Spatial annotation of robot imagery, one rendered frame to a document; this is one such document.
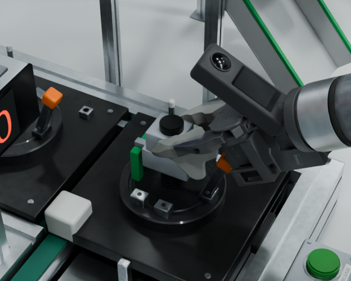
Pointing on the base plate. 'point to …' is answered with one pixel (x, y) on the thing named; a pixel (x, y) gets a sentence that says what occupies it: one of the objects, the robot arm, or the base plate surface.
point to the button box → (344, 272)
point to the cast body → (165, 132)
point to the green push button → (323, 263)
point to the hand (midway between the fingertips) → (167, 131)
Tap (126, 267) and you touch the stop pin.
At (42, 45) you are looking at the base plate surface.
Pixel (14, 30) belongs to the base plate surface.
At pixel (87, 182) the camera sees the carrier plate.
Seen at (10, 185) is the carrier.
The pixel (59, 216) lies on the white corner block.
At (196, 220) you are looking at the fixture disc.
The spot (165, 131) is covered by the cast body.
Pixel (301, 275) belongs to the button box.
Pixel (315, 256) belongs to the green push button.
